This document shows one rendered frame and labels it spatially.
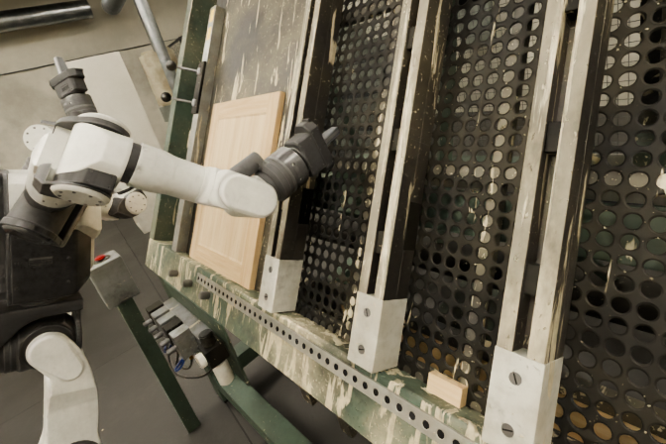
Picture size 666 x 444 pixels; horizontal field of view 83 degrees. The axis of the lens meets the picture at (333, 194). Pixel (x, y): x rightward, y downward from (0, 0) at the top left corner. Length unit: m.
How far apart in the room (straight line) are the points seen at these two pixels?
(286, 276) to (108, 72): 4.34
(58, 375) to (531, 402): 1.04
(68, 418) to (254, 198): 0.85
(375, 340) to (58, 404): 0.87
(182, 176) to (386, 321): 0.42
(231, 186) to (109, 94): 4.41
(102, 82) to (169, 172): 4.40
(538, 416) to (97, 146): 0.69
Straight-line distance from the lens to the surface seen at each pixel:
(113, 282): 1.71
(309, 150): 0.77
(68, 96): 1.48
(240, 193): 0.66
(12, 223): 0.91
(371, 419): 0.77
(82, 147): 0.67
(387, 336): 0.71
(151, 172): 0.64
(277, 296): 0.92
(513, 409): 0.59
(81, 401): 1.30
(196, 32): 1.87
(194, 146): 1.53
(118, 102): 5.03
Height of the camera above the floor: 1.43
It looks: 20 degrees down
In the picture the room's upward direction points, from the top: 16 degrees counter-clockwise
